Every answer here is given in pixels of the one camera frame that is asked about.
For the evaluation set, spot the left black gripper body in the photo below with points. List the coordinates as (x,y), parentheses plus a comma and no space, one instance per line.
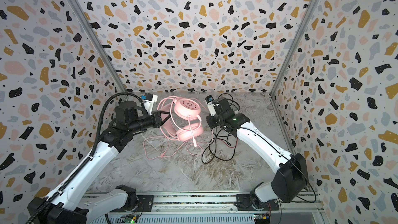
(146,122)

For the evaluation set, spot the right circuit board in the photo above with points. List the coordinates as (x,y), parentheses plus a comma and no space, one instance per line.
(262,218)

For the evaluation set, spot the aluminium corner post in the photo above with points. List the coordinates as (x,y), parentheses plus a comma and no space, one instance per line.
(296,40)
(96,43)

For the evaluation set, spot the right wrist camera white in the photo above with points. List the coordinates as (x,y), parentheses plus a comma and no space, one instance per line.
(209,101)

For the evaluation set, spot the left aluminium corner post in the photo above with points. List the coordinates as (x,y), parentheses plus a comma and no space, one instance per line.
(96,43)

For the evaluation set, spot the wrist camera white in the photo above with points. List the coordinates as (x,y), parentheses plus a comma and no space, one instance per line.
(149,101)
(209,101)

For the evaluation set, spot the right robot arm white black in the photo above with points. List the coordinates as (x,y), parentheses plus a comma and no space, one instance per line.
(290,171)

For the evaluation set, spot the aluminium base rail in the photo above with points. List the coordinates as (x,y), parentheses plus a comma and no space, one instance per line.
(214,207)

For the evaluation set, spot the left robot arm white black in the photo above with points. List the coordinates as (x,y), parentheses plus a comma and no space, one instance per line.
(64,204)

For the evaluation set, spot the right aluminium corner post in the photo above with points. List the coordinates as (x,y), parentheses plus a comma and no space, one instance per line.
(296,40)

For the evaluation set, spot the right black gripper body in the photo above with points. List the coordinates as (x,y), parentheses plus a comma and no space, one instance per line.
(212,122)

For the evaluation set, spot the left green circuit board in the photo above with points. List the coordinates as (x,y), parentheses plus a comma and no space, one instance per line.
(129,219)

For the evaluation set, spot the pink headphones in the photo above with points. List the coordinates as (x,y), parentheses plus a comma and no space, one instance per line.
(185,123)

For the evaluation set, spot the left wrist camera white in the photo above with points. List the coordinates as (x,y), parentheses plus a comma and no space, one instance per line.
(149,101)

